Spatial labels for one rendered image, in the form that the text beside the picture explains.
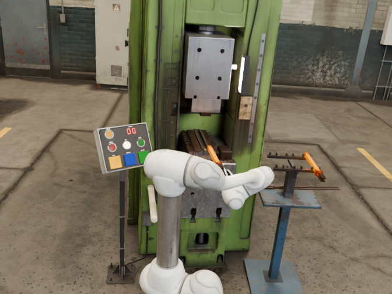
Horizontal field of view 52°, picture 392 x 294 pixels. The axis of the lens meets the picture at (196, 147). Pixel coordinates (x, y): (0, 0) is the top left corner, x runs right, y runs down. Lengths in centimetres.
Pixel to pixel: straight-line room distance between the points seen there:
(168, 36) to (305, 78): 660
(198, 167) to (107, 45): 672
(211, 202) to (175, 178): 140
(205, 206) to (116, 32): 556
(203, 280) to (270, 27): 176
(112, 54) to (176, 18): 544
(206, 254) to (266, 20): 178
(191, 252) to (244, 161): 81
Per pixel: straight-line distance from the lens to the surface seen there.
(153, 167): 160
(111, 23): 803
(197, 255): 321
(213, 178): 152
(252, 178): 194
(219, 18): 276
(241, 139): 301
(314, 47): 903
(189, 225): 304
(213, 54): 264
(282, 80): 898
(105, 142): 254
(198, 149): 283
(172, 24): 272
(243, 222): 337
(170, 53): 274
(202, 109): 272
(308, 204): 284
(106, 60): 815
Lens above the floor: 207
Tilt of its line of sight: 22 degrees down
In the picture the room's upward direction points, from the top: 4 degrees clockwise
